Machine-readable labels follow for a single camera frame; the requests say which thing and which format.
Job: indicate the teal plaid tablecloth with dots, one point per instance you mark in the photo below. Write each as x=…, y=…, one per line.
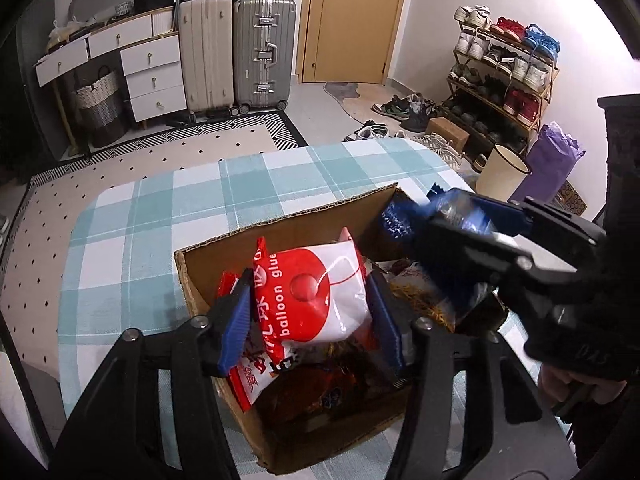
x=150, y=240

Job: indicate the person's right hand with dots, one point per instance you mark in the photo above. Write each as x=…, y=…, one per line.
x=555, y=385

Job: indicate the scattered pairs of shoes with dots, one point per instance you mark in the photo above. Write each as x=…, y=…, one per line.
x=395, y=107

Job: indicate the brown cardboard shoe box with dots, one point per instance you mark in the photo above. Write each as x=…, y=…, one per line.
x=447, y=132

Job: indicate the white drawer dresser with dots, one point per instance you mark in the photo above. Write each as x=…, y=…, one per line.
x=150, y=75

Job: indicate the red black chocolate packet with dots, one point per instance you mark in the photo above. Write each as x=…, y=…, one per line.
x=226, y=287

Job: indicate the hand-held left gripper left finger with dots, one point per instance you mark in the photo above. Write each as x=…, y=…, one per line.
x=237, y=330

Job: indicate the clear plastic bag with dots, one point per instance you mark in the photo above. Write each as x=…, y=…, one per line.
x=62, y=34

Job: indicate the wooden door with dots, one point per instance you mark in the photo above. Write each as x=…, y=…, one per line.
x=350, y=35

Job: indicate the red white balloon packet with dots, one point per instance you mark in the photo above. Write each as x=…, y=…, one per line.
x=310, y=300

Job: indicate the shoe rack with shoes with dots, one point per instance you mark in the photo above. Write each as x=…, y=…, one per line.
x=530, y=72

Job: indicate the beige suitcase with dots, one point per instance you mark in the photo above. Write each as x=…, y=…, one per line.
x=200, y=60

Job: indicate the dark patterned mat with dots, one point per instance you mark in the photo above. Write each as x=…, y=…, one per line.
x=572, y=199

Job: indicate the cream waste bin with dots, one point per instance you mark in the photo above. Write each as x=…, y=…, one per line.
x=500, y=175

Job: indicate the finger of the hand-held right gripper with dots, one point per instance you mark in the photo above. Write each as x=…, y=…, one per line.
x=500, y=212
x=460, y=250

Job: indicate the white noodle snack packet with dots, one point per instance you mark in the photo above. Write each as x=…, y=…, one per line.
x=435, y=310

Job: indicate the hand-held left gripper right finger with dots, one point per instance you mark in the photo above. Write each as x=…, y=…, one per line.
x=387, y=325

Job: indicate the person's right forearm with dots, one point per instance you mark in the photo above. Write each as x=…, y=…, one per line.
x=610, y=435

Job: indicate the blue snack packet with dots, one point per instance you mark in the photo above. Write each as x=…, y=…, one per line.
x=400, y=220

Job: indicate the wooden shoe rack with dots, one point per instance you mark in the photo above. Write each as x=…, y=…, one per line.
x=549, y=95

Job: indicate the silver suitcase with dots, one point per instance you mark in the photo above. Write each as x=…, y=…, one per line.
x=245, y=60

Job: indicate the woven laundry basket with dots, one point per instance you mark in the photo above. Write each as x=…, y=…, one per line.
x=100, y=110

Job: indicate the black storage case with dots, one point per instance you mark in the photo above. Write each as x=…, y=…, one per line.
x=155, y=0

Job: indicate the purple gift bag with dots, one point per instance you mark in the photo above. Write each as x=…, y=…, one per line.
x=550, y=165

